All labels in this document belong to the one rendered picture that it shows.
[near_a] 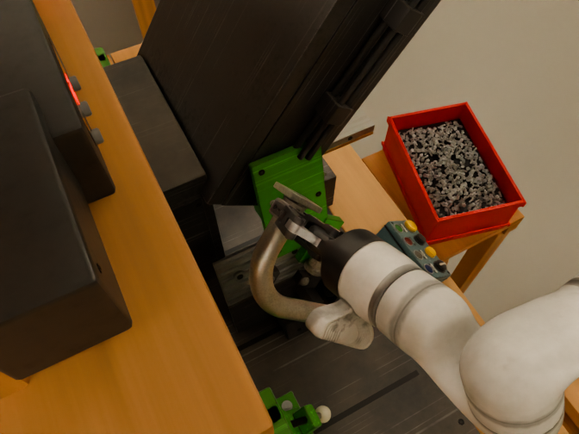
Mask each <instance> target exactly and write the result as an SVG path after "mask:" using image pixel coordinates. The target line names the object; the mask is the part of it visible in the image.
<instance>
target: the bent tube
mask: <svg viewBox="0 0 579 434"><path fill-rule="evenodd" d="M273 187H274V188H275V189H277V190H278V191H280V192H281V193H283V194H284V198H283V200H284V201H286V202H287V203H288V204H289V205H290V206H292V207H293V208H295V209H297V208H298V209H299V210H301V211H300V212H302V213H303V212H304V211H305V209H306V210H307V208H309V209H311V210H313V211H315V212H316V213H318V214H320V213H321V211H322V208H321V207H320V206H318V205H317V204H315V203H314V202H312V201H310V200H309V199H308V198H307V197H305V196H303V195H301V194H299V193H297V192H295V191H294V190H292V189H290V188H288V187H286V186H284V185H282V184H281V183H279V182H275V184H274V185H273ZM276 220H277V218H275V217H274V216H272V218H271V220H270V222H269V224H268V225H267V227H266V228H265V230H264V232H263V234H262V235H261V237H260V239H259V240H258V243H257V244H256V247H255V249H254V251H253V254H252V259H251V262H250V268H249V283H250V288H251V291H252V295H253V297H254V299H255V301H256V302H257V303H258V305H259V306H260V307H261V308H262V309H263V310H264V311H266V312H267V313H268V314H270V315H272V316H274V317H277V318H280V319H290V320H295V321H301V322H306V319H307V317H308V316H309V315H310V313H311V312H312V311H313V310H314V309H316V308H317V307H322V306H325V304H320V303H316V302H312V301H304V300H299V299H295V298H291V297H287V296H283V295H281V294H279V293H278V292H277V291H276V289H275V287H274V284H273V269H274V265H275V262H276V260H277V256H278V254H279V252H280V251H281V250H282V248H283V246H284V244H285V242H286V241H287V239H286V238H285V236H283V234H282V233H281V231H280V230H279V229H278V227H277V225H276V224H275V222H276Z"/></svg>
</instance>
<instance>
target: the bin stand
mask: <svg viewBox="0 0 579 434"><path fill-rule="evenodd" d="M362 161H363V162H364V164H365V165H366V166H367V168H368V169H369V170H370V172H371V173H372V174H373V176H374V177H375V178H376V180H377V181H378V182H379V183H380V184H381V186H382V187H383V189H384V190H385V191H386V193H387V194H388V195H389V197H390V198H391V200H392V201H393V202H394V203H395V205H396V206H397V207H398V208H399V209H400V211H401V212H402V214H403V215H404V216H405V218H406V219H407V220H411V221H412V222H413V223H414V224H415V222H414V218H413V216H412V215H411V213H410V210H409V208H408V205H407V203H406V201H405V199H404V196H403V194H402V192H401V189H400V187H399V185H398V183H397V181H396V179H395V175H394V173H393V171H392V170H391V167H390V165H389V162H388V159H387V158H386V156H385V154H384V151H383V150H381V151H379V152H375V153H373V154H371V155H370V156H367V157H365V158H362ZM524 217H525V216H524V215H523V214H522V213H521V211H520V210H519V209H517V210H516V212H515V213H514V215H513V216H512V217H511V219H510V220H509V223H510V226H505V227H504V228H502V229H498V230H494V231H490V232H484V233H479V234H476V235H471V236H468V237H464V238H460V239H453V240H449V241H445V242H441V243H437V244H433V245H429V246H430V247H432V248H433V249H434V250H435V251H436V255H437V257H438V258H439V260H442V261H443V262H444V263H446V265H447V264H448V262H449V258H451V257H454V256H456V255H457V254H459V253H460V252H462V251H465V250H467V249H468V250H467V251H466V252H465V254H464V256H463V257H462V259H461V260H460V262H459V263H458V266H457V267H456V269H455V270H454V271H453V272H452V274H451V279H452V280H453V281H454V282H455V283H456V284H457V286H458V287H459V289H460V290H461V291H462V293H464V292H465V290H466V289H467V288H468V287H469V286H470V284H471V283H472V282H473V280H474V279H475V278H476V276H477V275H478V273H479V272H480V271H481V269H482V268H483V266H484V265H485V264H486V263H487V262H488V260H489V259H490V258H491V256H492V255H493V254H494V252H495V251H496V249H497V248H498V247H499V245H500V244H501V242H502V241H503V240H504V238H506V237H507V235H508V234H509V232H511V231H513V230H514V229H515V228H516V227H517V226H518V225H519V224H520V222H521V221H522V220H523V219H524ZM415 225H416V224H415Z"/></svg>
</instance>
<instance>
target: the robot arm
mask: <svg viewBox="0 0 579 434"><path fill-rule="evenodd" d="M300 211H301V210H299V209H298V208H297V209H295V208H293V207H292V206H290V205H289V204H288V203H287V202H286V201H284V200H283V199H281V198H279V197H278V198H276V200H275V201H274V202H273V203H272V205H271V207H270V210H269V212H270V214H272V215H273V216H274V217H275V218H277V220H276V222H275V224H276V225H277V227H278V229H279V230H280V231H281V233H282V234H283V236H285V238H286V239H288V240H295V242H296V243H298V244H299V245H301V246H302V247H303V248H304V249H306V250H307V251H308V254H309V256H311V257H312V258H313V259H315V260H317V261H318V262H321V280H322V281H323V283H324V285H325V286H326V287H327V288H328V289H329V290H330V291H331V292H332V293H333V294H334V295H336V296H337V297H338V298H339V300H338V301H336V302H334V303H332V304H328V305H325V306H322V307H317V308H316V309H314V310H313V311H312V312H311V313H310V315H309V316H308V317H307V319H306V322H305V326H306V327H307V328H308V329H309V330H310V331H311V332H312V333H313V334H314V335H315V336H316V337H317V338H320V339H325V340H327V341H331V342H334V343H337V344H343V345H346V346H349V347H352V348H356V349H360V350H364V349H366V348H368V347H369V346H370V344H371V342H372V340H373V338H374V330H373V327H372V326H374V327H376V328H377V329H378V330H379V331H380V332H381V333H382V334H383V335H385V336H386V337H387V338H388V339H389V340H390V341H391V342H393V343H394V344H395V345H396V346H397V347H399V348H400V349H401V350H402V351H404V352H405V353H406V354H408V355H409V356H410V357H412V358H413V359H414V360H415V361H416V362H417V363H418V364H419V365H420V366H421V367H422V368H423V369H424V370H425V371H426V372H427V374H428V375H429V376H430V377H431V378H432V379H433V381H434V382H435V383H436V384H437V386H438V387H439V388H440V389H441V390H442V391H443V393H444V394H445V395H446V396H447V397H448V398H449V399H450V400H451V402H452V403H453V404H454V405H455V406H456V407H457V408H458V409H459V410H460V412H461V413H462V414H463V415H464V416H465V417H466V418H467V419H468V420H469V421H470V422H471V423H472V424H473V425H475V426H476V427H477V428H478V429H479V430H481V431H482V432H483V433H485V434H558V432H559V430H560V428H561V426H562V424H563V418H564V390H565V389H566V388H567V387H568V386H569V385H570V384H571V383H572V382H573V381H575V380H576V379H577V378H578V377H579V273H578V274H577V275H576V276H574V277H573V278H571V279H570V280H569V281H568V282H566V283H565V284H564V285H563V286H562V287H561V288H560V289H559V290H557V291H556V292H553V293H550V294H546V295H543V296H541V297H539V298H536V299H534V300H532V301H528V302H527V303H524V304H522V305H520V306H517V307H515V308H512V309H510V310H508V311H506V312H504V313H501V314H499V315H497V316H495V317H494V318H493V319H491V320H489V321H488V322H486V323H485V324H484V325H482V326H480V325H479V324H478V323H477V321H476V319H475V317H474V316H473V314H472V312H471V310H470V308H469V307H468V305H467V303H466V302H465V301H464V300H463V299H462V298H461V297H460V296H459V295H458V294H457V293H456V292H454V291H453V290H452V289H450V288H448V287H447V286H445V285H444V283H442V282H440V281H439V280H437V279H436V278H434V277H433V276H431V275H429V274H428V273H426V272H425V271H424V270H423V269H421V268H420V267H419V266H418V265H417V264H416V263H415V262H414V261H413V260H412V259H410V258H409V257H408V256H406V255H405V254H403V253H402V252H400V251H398V250H397V249H396V248H395V247H393V246H392V245H390V244H388V243H387V242H385V241H384V240H382V239H381V238H379V237H378V236H377V235H376V234H374V233H373V232H371V231H369V230H366V229H361V228H359V229H353V230H351V231H348V232H341V231H339V230H338V229H337V228H335V227H333V226H331V225H329V224H325V223H323V222H322V221H320V220H319V219H317V218H316V217H314V216H313V215H311V214H307V213H305V212H303V213H302V212H300Z"/></svg>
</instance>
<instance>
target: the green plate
mask: <svg viewBox="0 0 579 434"><path fill-rule="evenodd" d="M305 141H306V140H305ZM305 141H304V142H303V144H302V146H301V147H300V148H294V147H293V146H290V147H287V148H285V149H283V150H281V151H279V152H275V153H272V154H271V155H269V156H266V157H264V158H261V159H258V160H256V161H254V162H251V163H250V164H249V169H250V172H251V177H252V183H253V187H254V191H255V195H256V199H257V203H258V205H257V206H254V208H255V211H256V212H257V214H258V216H259V217H260V218H261V221H262V225H263V228H264V230H265V228H266V227H267V225H268V224H269V222H270V220H271V218H272V216H273V215H272V214H270V212H269V210H270V207H271V205H270V202H271V201H272V200H276V198H278V197H279V198H281V199H283V198H284V194H283V193H281V192H280V191H278V190H277V189H275V188H274V187H273V185H274V184H275V182H279V183H281V184H282V185H284V186H286V187H288V188H290V189H292V190H294V191H295V192H297V193H299V194H301V195H303V196H305V197H307V198H308V199H309V200H310V201H312V202H314V203H315V204H317V205H318V206H320V207H321V208H322V211H321V213H320V214H318V213H316V212H315V211H313V210H311V209H309V208H307V210H306V209H305V211H304V212H305V213H307V214H311V215H313V216H314V217H316V218H317V219H319V220H320V221H322V222H323V221H324V220H325V218H328V217H327V199H326V190H325V181H324V172H323V163H322V154H321V147H320V148H319V150H318V151H317V152H316V154H315V155H314V156H313V157H312V158H311V160H310V161H308V160H307V159H305V157H304V159H303V160H300V159H299V158H298V157H297V155H298V154H299V153H300V151H301V150H302V148H303V147H304V146H305V145H306V144H307V143H306V142H305ZM300 247H302V246H301V245H299V244H298V243H296V242H295V240H288V239H287V241H286V242H285V244H284V246H283V248H282V250H281V251H280V252H279V254H278V256H277V258H279V257H281V256H283V255H285V254H287V253H290V252H292V251H294V250H296V249H298V248H300Z"/></svg>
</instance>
